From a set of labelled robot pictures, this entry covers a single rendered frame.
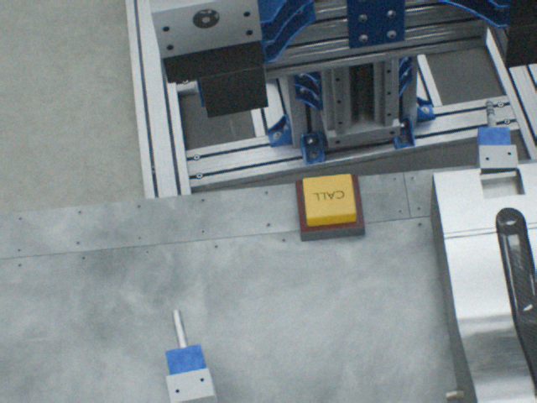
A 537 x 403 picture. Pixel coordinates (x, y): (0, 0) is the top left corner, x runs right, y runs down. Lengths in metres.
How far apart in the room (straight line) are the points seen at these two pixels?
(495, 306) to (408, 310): 0.14
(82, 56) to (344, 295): 1.53
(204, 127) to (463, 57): 0.57
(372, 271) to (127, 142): 1.27
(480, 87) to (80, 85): 0.97
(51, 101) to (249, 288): 1.40
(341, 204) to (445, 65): 1.02
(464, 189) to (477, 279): 0.12
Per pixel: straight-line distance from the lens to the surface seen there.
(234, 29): 1.42
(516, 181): 1.36
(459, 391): 1.23
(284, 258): 1.37
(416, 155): 2.19
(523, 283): 1.26
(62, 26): 2.83
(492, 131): 1.43
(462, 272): 1.26
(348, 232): 1.37
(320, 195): 1.37
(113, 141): 2.54
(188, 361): 1.26
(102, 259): 1.40
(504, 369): 1.16
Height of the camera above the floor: 1.96
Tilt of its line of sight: 55 degrees down
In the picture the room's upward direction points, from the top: 8 degrees counter-clockwise
